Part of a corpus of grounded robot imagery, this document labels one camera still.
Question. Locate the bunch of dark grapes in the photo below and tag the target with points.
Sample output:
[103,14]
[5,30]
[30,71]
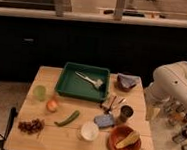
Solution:
[31,127]

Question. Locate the small snack packet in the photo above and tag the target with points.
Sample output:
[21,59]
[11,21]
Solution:
[112,102]

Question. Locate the green pepper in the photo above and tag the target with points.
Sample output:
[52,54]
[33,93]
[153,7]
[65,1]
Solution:
[69,119]

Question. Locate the metal cup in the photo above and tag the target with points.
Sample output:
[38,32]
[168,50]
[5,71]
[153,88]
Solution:
[125,113]

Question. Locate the green plastic tray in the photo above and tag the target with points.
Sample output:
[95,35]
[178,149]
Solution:
[71,85]

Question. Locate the orange bowl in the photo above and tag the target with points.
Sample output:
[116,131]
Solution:
[124,138]

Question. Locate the orange peach fruit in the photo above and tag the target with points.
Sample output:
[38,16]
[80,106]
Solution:
[52,105]

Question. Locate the blue sponge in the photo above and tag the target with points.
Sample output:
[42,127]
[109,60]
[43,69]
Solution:
[104,121]

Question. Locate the yellow corn cob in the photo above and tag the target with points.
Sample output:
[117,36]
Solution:
[129,140]

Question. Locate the green plastic cup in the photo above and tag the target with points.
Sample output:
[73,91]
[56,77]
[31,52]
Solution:
[39,92]

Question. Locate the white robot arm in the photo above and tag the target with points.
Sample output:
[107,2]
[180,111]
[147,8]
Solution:
[170,81]

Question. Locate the white plastic cup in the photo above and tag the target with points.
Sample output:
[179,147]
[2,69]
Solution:
[89,131]

